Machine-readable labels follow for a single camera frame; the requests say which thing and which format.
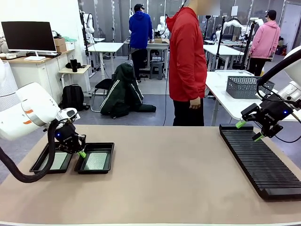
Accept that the white cabinet desk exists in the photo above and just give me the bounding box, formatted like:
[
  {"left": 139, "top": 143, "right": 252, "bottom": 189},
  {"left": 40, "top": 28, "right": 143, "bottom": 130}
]
[{"left": 0, "top": 49, "right": 76, "bottom": 111}]

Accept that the black corrugated hose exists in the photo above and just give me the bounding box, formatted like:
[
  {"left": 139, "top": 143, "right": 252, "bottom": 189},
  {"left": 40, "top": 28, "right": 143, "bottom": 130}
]
[
  {"left": 0, "top": 119, "right": 62, "bottom": 184},
  {"left": 256, "top": 49, "right": 301, "bottom": 104}
]

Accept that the person in blue hoodie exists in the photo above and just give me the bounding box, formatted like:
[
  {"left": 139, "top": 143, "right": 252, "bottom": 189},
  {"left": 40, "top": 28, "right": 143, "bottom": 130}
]
[{"left": 128, "top": 3, "right": 153, "bottom": 83}]

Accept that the small wooden side table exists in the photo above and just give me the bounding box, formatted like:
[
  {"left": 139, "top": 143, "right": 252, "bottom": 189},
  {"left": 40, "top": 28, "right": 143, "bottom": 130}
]
[{"left": 58, "top": 65, "right": 93, "bottom": 98}]

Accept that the black keyboard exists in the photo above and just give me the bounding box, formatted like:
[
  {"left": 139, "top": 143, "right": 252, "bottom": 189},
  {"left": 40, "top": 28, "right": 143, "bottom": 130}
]
[{"left": 25, "top": 51, "right": 62, "bottom": 58}]

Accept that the dark green striped jacket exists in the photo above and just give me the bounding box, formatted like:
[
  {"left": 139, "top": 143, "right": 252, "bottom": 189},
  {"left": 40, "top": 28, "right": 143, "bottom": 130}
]
[{"left": 100, "top": 63, "right": 157, "bottom": 119}]

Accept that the red-sleeved right forearm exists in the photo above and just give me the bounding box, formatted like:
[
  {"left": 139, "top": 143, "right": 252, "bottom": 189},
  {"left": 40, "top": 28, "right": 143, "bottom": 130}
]
[{"left": 188, "top": 75, "right": 207, "bottom": 101}]

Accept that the black slotted board rack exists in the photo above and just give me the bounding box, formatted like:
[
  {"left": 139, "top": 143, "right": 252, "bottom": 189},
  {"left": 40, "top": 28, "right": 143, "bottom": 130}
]
[{"left": 219, "top": 123, "right": 301, "bottom": 202}]

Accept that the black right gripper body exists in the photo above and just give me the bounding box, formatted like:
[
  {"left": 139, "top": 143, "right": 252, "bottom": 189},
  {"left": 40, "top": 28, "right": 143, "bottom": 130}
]
[{"left": 260, "top": 94, "right": 294, "bottom": 125}]

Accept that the black computer monitor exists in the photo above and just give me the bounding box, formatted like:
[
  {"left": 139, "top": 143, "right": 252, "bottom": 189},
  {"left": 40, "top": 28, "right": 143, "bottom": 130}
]
[{"left": 1, "top": 21, "right": 57, "bottom": 61}]

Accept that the white cylindrical air purifier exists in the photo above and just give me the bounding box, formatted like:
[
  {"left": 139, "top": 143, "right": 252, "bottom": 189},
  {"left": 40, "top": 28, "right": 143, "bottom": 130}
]
[{"left": 0, "top": 59, "right": 19, "bottom": 97}]

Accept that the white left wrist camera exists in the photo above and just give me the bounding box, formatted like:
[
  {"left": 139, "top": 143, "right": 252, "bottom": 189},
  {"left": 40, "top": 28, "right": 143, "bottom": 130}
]
[{"left": 61, "top": 107, "right": 78, "bottom": 121}]

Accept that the gray plastic stool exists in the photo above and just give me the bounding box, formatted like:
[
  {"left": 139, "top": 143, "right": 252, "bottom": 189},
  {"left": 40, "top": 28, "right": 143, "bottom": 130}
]
[{"left": 150, "top": 60, "right": 165, "bottom": 80}]

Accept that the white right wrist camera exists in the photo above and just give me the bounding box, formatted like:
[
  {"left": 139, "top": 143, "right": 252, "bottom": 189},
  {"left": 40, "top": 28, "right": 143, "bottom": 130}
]
[{"left": 278, "top": 87, "right": 298, "bottom": 102}]

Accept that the black folding chair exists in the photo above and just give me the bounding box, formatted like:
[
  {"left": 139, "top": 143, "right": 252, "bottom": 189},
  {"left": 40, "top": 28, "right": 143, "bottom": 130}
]
[{"left": 91, "top": 74, "right": 118, "bottom": 113}]

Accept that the black plastic ESD tray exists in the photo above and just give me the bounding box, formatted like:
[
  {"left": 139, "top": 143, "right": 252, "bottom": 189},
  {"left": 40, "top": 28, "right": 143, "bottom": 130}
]
[
  {"left": 29, "top": 141, "right": 76, "bottom": 175},
  {"left": 74, "top": 142, "right": 115, "bottom": 175}
]

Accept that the white rounded table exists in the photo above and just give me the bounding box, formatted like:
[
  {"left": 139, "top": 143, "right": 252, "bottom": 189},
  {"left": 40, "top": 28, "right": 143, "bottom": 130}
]
[{"left": 206, "top": 70, "right": 301, "bottom": 127}]

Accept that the white standing desk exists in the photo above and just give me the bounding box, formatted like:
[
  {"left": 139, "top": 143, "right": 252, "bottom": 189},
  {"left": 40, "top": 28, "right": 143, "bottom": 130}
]
[{"left": 87, "top": 42, "right": 125, "bottom": 71}]

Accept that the person in pink hoodie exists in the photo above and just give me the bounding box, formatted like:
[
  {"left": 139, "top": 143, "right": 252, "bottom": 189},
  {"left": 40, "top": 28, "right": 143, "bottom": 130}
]
[{"left": 248, "top": 9, "right": 281, "bottom": 76}]

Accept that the person in red jacket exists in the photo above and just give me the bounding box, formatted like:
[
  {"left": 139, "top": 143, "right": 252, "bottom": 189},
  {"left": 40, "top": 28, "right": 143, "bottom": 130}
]
[{"left": 166, "top": 0, "right": 208, "bottom": 127}]

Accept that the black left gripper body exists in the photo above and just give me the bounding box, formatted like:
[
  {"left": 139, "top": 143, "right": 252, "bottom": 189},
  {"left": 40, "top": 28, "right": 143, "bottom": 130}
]
[{"left": 54, "top": 122, "right": 82, "bottom": 153}]

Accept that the black tripod stand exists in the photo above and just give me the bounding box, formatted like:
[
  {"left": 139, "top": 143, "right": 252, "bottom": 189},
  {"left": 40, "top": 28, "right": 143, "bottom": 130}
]
[{"left": 242, "top": 20, "right": 256, "bottom": 71}]

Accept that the green perforated circuit board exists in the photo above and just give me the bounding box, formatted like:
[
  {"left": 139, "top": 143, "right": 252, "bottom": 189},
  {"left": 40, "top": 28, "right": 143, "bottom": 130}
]
[
  {"left": 53, "top": 152, "right": 71, "bottom": 170},
  {"left": 83, "top": 153, "right": 108, "bottom": 170}
]

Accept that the small cardboard box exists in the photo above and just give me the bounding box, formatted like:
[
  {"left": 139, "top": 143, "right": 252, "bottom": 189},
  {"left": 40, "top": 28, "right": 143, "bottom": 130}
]
[{"left": 53, "top": 37, "right": 67, "bottom": 53}]

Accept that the person's right hand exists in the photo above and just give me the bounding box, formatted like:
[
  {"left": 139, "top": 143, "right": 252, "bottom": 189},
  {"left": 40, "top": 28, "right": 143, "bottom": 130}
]
[{"left": 189, "top": 97, "right": 203, "bottom": 110}]

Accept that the white background table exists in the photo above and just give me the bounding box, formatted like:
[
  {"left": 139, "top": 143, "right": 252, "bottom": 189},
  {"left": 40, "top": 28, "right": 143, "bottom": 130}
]
[{"left": 203, "top": 44, "right": 245, "bottom": 71}]

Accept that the white plastic bin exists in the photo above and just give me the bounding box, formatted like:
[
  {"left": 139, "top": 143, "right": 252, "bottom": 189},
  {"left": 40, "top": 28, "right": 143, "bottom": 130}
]
[{"left": 215, "top": 70, "right": 255, "bottom": 77}]

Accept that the gray plastic basket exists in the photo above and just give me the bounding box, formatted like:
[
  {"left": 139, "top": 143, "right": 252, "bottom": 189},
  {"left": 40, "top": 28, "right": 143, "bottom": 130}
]
[{"left": 226, "top": 75, "right": 275, "bottom": 99}]

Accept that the black corrugated left hose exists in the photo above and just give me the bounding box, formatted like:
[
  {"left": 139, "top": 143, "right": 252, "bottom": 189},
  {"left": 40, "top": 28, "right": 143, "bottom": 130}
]
[{"left": 0, "top": 119, "right": 62, "bottom": 184}]

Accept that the black tumbler with straw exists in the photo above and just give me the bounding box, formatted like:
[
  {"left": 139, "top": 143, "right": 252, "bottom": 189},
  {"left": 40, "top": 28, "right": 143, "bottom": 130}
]
[{"left": 70, "top": 56, "right": 79, "bottom": 73}]

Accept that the gray workbench desk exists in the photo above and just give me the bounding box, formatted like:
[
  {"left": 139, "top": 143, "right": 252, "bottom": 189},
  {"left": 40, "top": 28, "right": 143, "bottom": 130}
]
[{"left": 123, "top": 39, "right": 170, "bottom": 76}]

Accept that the black corrugated right hose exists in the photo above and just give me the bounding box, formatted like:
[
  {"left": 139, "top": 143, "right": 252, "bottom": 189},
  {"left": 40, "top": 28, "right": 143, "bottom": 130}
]
[{"left": 256, "top": 49, "right": 301, "bottom": 104}]

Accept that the black backpack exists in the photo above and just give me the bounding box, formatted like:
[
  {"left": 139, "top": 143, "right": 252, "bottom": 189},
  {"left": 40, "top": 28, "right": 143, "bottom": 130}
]
[{"left": 61, "top": 84, "right": 91, "bottom": 112}]

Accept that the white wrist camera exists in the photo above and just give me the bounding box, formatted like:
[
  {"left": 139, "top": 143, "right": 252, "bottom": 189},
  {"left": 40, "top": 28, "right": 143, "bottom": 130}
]
[
  {"left": 61, "top": 107, "right": 78, "bottom": 121},
  {"left": 278, "top": 87, "right": 298, "bottom": 102}
]

